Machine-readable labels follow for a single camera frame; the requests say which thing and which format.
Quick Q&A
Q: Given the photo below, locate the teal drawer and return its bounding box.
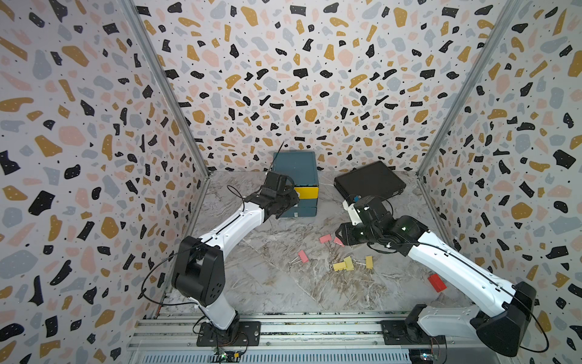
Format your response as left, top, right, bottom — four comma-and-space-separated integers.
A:
282, 199, 318, 218

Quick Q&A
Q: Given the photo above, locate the yellow top drawer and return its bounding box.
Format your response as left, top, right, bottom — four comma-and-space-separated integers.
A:
294, 187, 319, 200

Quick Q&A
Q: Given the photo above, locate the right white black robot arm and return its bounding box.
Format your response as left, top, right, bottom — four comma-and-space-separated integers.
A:
336, 215, 537, 357

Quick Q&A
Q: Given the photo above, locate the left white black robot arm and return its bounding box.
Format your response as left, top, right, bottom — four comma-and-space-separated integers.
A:
171, 186, 299, 331

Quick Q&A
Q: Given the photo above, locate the teal drawer cabinet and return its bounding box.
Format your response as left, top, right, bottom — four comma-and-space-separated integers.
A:
271, 150, 319, 218

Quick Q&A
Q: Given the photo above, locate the pink binder clip top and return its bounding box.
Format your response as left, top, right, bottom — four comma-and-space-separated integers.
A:
319, 234, 332, 244

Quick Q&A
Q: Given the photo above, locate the pink binder clip left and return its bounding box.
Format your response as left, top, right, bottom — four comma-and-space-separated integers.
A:
290, 250, 309, 265

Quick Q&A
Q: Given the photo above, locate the black flat case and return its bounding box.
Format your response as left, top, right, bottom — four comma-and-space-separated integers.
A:
333, 161, 406, 204

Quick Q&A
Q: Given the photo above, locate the red small block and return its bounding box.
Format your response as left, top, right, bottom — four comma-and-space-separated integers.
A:
428, 274, 447, 293

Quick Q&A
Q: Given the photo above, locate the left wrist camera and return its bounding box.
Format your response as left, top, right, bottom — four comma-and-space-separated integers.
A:
262, 171, 294, 196

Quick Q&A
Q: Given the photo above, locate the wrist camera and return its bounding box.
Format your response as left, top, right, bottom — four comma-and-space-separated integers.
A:
262, 171, 294, 196
343, 196, 389, 226

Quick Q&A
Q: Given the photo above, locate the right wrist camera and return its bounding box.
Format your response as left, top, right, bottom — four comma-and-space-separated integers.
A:
343, 196, 389, 226

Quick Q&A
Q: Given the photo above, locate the left aluminium corner post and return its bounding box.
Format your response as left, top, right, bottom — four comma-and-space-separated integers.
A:
118, 0, 210, 180

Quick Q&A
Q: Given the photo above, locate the aluminium corner post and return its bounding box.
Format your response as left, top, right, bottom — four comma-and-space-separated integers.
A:
118, 0, 210, 180
417, 0, 522, 182

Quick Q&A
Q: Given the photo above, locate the right aluminium corner post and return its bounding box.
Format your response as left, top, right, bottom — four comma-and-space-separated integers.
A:
417, 0, 522, 182

